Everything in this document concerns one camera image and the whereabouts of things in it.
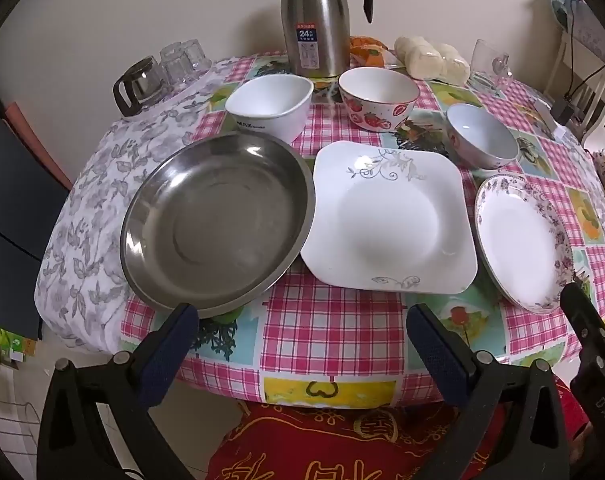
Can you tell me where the dark panel with orange edge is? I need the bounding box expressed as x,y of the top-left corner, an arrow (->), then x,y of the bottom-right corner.
0,102 -> 73,341

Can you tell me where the black cable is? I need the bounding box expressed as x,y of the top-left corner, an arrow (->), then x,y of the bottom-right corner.
562,0 -> 605,107

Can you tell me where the pink checked tablecloth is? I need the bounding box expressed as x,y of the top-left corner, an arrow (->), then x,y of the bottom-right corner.
120,52 -> 605,406

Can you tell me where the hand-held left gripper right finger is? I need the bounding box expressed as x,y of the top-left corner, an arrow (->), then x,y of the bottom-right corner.
406,302 -> 570,480

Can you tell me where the wire rack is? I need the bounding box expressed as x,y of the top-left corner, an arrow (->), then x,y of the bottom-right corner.
0,395 -> 44,443

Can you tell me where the stainless steel thermos jug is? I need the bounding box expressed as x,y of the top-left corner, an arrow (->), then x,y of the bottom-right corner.
281,0 -> 373,79

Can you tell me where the white square bowl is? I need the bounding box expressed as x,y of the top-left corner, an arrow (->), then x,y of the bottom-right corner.
225,74 -> 314,143

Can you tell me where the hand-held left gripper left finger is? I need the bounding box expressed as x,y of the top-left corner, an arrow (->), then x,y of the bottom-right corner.
36,302 -> 200,480

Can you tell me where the light blue bowl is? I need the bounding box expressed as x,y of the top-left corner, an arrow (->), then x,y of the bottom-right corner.
445,103 -> 519,170

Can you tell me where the glass teapot with black handle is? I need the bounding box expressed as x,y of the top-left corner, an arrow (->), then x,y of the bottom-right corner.
113,56 -> 170,120

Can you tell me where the stainless steel round plate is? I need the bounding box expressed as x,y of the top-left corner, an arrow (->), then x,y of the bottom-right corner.
120,133 -> 316,319

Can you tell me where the red embroidered cloth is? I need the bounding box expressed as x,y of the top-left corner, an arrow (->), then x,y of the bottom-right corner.
207,380 -> 595,480

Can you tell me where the floral rimmed round plate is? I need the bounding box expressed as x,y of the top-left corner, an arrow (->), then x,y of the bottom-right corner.
474,174 -> 575,316

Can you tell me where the white chair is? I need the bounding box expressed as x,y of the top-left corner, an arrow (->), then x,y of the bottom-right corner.
549,0 -> 605,156

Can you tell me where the strawberry print bowl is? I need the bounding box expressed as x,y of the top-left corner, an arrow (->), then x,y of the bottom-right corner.
338,67 -> 421,133

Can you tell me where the grey fabric bag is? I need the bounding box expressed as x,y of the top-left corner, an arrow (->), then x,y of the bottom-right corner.
551,0 -> 605,61

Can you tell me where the orange snack packet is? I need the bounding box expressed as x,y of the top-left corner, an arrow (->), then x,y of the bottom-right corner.
349,35 -> 389,67

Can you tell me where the clear glass mug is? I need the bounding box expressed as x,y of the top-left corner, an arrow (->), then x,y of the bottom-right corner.
468,39 -> 514,93

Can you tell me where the white power strip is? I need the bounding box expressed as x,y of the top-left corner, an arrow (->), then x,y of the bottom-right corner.
532,100 -> 565,141

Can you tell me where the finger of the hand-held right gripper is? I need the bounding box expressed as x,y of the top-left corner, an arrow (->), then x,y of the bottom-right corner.
561,282 -> 605,361

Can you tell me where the bag of white steamed buns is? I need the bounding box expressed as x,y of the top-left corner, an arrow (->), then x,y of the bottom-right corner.
393,35 -> 470,86

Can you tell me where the green box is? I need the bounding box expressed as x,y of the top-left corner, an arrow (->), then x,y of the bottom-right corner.
0,322 -> 37,372

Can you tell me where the white square plate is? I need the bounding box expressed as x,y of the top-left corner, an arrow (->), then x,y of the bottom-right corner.
300,140 -> 478,295

